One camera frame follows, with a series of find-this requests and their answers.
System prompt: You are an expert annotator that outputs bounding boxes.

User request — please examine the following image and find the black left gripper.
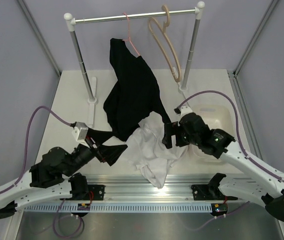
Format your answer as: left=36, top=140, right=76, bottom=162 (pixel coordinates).
left=64, top=127, right=128, bottom=178

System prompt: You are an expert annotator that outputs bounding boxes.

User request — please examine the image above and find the white t shirt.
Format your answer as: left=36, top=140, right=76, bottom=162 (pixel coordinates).
left=123, top=116, right=188, bottom=189

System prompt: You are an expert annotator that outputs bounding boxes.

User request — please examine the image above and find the beige wooden hanger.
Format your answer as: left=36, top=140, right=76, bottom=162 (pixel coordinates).
left=148, top=4, right=182, bottom=83

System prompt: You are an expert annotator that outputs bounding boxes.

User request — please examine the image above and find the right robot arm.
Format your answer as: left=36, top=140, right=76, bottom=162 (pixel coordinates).
left=162, top=111, right=284, bottom=222

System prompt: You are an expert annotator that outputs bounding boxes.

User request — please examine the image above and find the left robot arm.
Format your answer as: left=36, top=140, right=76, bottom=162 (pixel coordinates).
left=0, top=127, right=127, bottom=219

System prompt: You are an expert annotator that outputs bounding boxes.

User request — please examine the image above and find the black t shirt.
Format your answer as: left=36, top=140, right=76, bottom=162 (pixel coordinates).
left=103, top=38, right=171, bottom=142

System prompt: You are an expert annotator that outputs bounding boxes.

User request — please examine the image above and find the white plastic bin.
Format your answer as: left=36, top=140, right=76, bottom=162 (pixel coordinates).
left=191, top=104, right=235, bottom=165

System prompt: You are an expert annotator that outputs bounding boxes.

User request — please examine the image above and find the silver clothes rack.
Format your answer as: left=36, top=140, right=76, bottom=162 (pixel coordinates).
left=63, top=0, right=205, bottom=130

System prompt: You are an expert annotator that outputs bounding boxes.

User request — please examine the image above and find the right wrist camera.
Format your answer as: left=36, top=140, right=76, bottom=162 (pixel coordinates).
left=174, top=105, right=193, bottom=117

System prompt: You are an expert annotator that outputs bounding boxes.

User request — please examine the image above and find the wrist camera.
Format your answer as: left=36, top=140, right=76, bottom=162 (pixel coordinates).
left=174, top=105, right=193, bottom=117
left=72, top=122, right=89, bottom=147

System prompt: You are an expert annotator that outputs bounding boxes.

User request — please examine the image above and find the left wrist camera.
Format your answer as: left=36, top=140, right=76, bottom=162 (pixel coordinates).
left=72, top=122, right=89, bottom=147

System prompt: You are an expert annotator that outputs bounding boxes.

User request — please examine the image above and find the aluminium rail base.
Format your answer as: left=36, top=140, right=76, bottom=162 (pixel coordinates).
left=14, top=172, right=257, bottom=203

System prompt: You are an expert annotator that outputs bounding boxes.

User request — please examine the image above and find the white slotted cable duct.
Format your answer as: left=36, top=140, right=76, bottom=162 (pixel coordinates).
left=24, top=202, right=212, bottom=213

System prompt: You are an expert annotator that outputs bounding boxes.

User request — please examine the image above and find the pink wire hanger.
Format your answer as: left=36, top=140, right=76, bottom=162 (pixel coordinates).
left=123, top=12, right=140, bottom=57

